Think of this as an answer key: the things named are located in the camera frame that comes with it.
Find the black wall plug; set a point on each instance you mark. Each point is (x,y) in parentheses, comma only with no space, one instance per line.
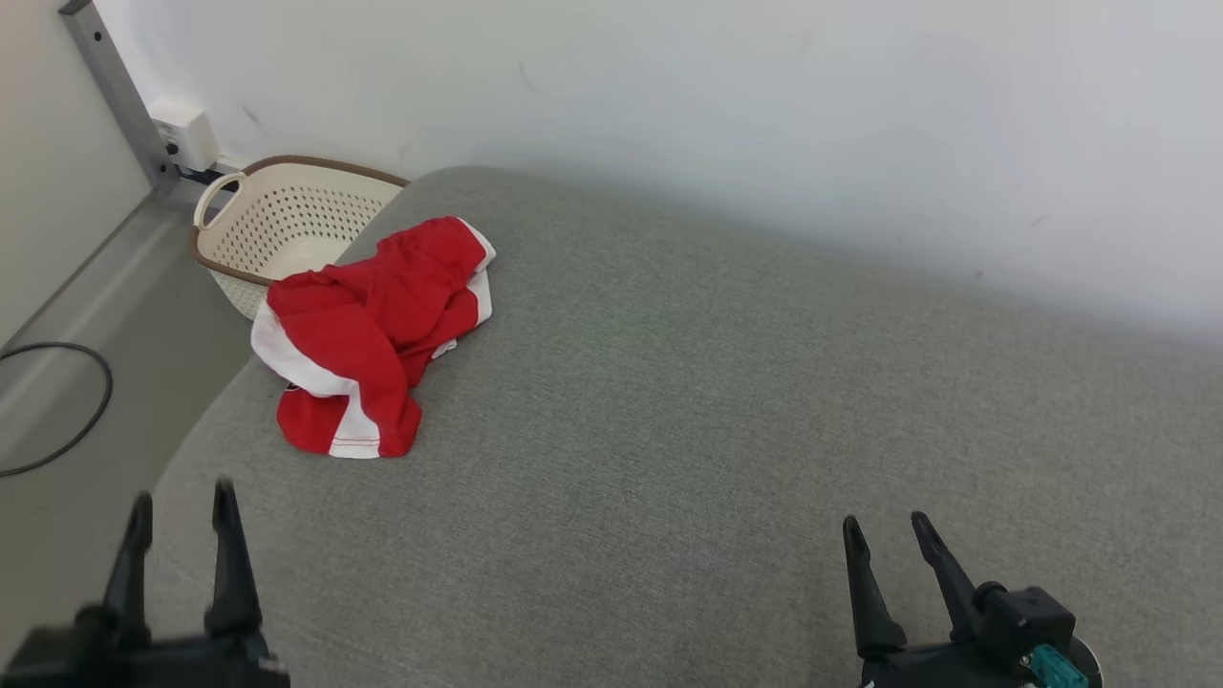
(196,176)

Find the red white shorts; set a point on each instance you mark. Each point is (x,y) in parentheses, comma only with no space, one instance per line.
(363,315)

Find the white wall socket box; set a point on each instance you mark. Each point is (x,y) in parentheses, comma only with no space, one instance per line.
(186,134)

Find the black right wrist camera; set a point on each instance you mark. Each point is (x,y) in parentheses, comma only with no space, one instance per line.
(1032,616)

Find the cream perforated laundry basket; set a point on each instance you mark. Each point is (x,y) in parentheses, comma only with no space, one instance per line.
(287,220)

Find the grey metal post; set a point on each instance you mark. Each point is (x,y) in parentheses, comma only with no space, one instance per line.
(115,86)

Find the teal right camera connector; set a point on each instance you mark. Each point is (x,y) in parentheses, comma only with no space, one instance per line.
(1056,669)

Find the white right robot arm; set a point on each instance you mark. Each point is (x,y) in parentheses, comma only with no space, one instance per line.
(1091,669)

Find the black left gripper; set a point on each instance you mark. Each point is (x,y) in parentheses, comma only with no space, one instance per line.
(191,664)

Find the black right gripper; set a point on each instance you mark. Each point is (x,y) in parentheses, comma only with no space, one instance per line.
(936,669)

